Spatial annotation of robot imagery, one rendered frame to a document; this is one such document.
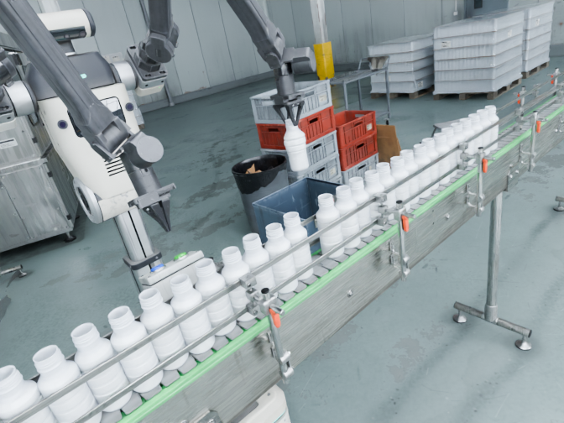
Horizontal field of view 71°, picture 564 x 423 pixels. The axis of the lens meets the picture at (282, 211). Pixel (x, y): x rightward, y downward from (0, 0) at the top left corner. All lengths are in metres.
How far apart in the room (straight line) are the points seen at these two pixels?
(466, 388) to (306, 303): 1.24
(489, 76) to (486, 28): 0.71
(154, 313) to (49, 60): 0.49
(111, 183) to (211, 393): 0.70
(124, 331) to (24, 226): 3.85
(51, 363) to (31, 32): 0.55
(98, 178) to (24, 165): 3.07
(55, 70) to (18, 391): 0.55
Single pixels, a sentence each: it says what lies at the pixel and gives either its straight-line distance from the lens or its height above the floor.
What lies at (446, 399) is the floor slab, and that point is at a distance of 2.02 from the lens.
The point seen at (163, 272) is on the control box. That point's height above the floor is 1.12.
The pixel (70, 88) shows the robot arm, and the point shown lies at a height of 1.52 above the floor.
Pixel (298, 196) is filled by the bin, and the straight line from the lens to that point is 1.75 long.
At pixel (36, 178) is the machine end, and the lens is 4.38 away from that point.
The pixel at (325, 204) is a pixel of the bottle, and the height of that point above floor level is 1.15.
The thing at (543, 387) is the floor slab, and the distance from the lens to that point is 2.14.
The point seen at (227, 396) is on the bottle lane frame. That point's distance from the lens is 0.91.
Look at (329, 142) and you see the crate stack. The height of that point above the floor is 0.59.
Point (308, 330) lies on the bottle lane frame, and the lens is 0.99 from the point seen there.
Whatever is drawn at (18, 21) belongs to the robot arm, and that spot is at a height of 1.64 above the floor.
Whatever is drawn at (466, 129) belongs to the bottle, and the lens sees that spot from 1.53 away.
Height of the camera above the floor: 1.55
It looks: 24 degrees down
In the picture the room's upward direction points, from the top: 11 degrees counter-clockwise
